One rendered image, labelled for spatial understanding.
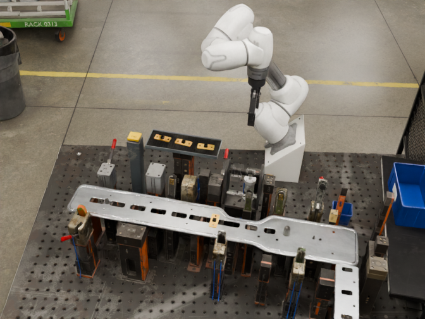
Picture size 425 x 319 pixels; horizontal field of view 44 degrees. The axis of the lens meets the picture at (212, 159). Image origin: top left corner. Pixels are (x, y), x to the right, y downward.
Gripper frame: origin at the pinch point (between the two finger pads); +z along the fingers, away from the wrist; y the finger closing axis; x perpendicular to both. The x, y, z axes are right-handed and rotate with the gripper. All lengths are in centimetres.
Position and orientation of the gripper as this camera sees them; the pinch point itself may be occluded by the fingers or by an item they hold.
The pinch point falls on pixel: (253, 114)
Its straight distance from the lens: 235.5
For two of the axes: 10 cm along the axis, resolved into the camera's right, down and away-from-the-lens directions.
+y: -2.0, 6.4, -7.4
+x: 9.8, 1.6, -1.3
